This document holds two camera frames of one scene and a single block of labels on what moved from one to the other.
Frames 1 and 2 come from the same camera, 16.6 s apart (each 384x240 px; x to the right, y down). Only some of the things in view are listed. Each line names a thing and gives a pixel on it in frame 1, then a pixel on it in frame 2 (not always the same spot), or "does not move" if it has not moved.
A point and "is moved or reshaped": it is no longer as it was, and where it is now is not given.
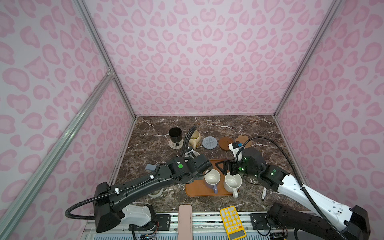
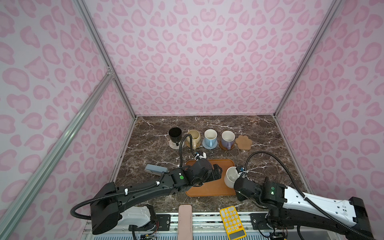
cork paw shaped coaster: [242, 139] does not move
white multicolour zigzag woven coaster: [173, 144] does not move
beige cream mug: [195, 139] does not move
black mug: [175, 134] does not move
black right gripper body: [242, 167] -> [241, 197]
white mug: [212, 178] is moved or reshaped
